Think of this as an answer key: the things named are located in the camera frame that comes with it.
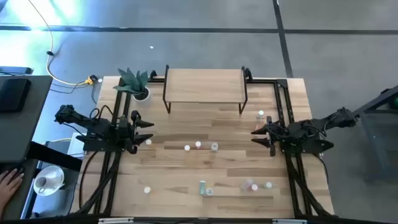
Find silver metal bracket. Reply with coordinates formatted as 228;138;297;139
272;218;308;224
98;217;134;224

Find white box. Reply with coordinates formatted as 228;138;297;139
67;132;86;159

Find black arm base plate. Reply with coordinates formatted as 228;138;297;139
279;138;335;156
75;134;127;153

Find black cable bundle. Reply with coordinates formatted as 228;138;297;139
285;154;335;217
74;151;122;215

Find grey metal cart frame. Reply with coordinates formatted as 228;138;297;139
353;84;398;181

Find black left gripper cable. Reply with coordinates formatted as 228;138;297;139
89;105;114;121

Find black mouse pad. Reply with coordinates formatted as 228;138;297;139
0;77;32;113

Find white cup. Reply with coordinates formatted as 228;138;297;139
34;175;51;191

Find person's hand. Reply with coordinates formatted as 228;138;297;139
0;168;25;215

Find yellow floor cable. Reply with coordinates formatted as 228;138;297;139
27;0;88;86

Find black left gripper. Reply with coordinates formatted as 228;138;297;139
119;110;155;155

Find green plant white pot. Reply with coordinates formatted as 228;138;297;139
113;67;151;102

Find wooden shelf black metal legs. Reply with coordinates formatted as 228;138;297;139
162;64;249;115

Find black desk beam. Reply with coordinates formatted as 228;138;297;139
27;140;83;172

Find black flat device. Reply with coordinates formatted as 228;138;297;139
0;65;34;75

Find black floor tape stripe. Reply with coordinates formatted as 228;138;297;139
0;24;398;35
272;0;294;78

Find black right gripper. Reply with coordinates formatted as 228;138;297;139
251;116;290;157

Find black aluminium table frame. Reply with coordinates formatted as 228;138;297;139
71;70;336;218

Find dark grey desk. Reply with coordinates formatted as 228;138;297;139
0;74;53;221

